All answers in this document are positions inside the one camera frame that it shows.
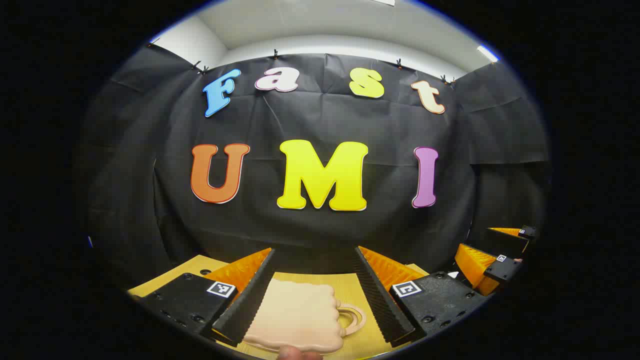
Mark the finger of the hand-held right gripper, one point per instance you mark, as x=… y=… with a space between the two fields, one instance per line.
x=475 y=265
x=505 y=242

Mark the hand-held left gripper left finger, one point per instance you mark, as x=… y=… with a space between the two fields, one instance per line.
x=250 y=300

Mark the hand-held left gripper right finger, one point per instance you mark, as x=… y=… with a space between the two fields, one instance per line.
x=377 y=300

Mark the ceiling light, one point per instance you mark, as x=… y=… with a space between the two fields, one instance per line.
x=385 y=1
x=487 y=53

